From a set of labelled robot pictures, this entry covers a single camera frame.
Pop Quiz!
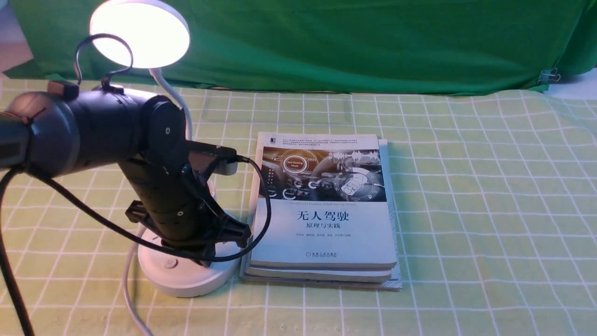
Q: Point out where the green checkered tablecloth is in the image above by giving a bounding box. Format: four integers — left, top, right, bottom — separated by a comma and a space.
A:
2, 89, 597, 336

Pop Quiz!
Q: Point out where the middle book under top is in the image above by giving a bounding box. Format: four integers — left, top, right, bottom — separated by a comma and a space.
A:
245, 138, 395, 283

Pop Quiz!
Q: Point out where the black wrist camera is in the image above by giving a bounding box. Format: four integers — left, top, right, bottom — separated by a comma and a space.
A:
186, 140, 237, 178

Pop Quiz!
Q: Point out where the metal binder clip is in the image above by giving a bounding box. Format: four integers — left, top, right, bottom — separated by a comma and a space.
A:
537, 68, 562, 85

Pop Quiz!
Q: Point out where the white lamp power cable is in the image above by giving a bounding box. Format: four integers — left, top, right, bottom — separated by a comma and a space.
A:
122, 224, 154, 336

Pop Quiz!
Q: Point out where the top white paperback book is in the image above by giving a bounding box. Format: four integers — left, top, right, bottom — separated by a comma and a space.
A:
251, 132, 398, 269

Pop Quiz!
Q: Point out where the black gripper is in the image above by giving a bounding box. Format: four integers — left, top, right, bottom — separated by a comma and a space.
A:
118, 156, 252, 255

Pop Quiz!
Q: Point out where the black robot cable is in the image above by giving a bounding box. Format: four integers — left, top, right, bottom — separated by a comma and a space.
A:
0, 156, 272, 336

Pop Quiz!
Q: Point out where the white desk lamp with base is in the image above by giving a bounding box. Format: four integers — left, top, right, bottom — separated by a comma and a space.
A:
88, 0, 237, 298

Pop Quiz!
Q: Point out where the bottom thin book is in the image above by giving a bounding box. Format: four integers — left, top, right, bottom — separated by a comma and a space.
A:
241, 139, 403, 289

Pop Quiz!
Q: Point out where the green backdrop cloth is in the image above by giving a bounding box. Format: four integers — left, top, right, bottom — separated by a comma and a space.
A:
5, 0, 597, 97

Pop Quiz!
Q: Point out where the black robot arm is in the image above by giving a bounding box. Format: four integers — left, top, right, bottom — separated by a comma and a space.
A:
1, 82, 251, 261

